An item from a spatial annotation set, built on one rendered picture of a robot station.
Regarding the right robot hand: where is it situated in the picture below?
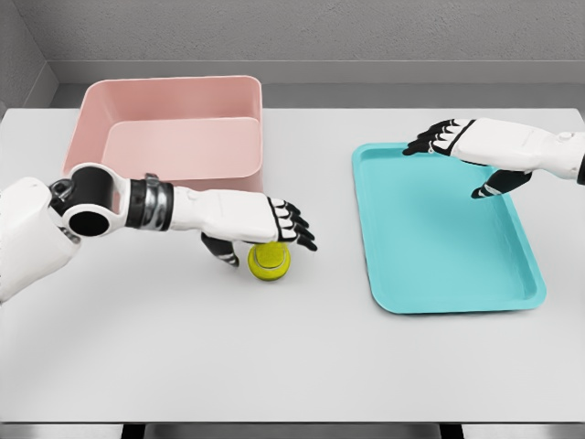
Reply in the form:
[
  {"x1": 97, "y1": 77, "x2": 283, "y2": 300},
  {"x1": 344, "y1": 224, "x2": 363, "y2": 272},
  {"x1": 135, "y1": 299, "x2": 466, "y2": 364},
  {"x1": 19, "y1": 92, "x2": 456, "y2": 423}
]
[{"x1": 402, "y1": 117, "x2": 536, "y2": 200}]

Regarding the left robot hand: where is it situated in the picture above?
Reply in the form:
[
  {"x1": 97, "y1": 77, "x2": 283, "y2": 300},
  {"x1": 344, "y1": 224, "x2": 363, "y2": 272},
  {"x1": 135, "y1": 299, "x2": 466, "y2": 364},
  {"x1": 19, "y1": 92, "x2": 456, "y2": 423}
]
[{"x1": 200, "y1": 190, "x2": 318, "y2": 269}]

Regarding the yellow-green tennis ball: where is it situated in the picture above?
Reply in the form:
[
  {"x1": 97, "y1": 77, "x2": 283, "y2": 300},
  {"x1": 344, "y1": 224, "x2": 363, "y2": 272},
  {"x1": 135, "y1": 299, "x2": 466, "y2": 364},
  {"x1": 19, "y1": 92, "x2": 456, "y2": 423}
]
[{"x1": 247, "y1": 241, "x2": 293, "y2": 283}]

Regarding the blue plastic tray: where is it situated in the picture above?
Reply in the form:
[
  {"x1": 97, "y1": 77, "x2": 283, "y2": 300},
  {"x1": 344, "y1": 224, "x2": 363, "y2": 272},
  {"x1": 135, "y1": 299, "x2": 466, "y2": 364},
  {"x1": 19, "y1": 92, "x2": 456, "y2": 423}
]
[{"x1": 350, "y1": 142, "x2": 548, "y2": 316}]

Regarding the pink plastic basket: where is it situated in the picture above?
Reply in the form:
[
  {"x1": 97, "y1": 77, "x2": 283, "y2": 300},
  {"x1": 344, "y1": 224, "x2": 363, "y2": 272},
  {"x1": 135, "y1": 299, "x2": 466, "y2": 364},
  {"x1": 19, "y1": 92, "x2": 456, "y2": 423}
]
[{"x1": 61, "y1": 75, "x2": 266, "y2": 193}]

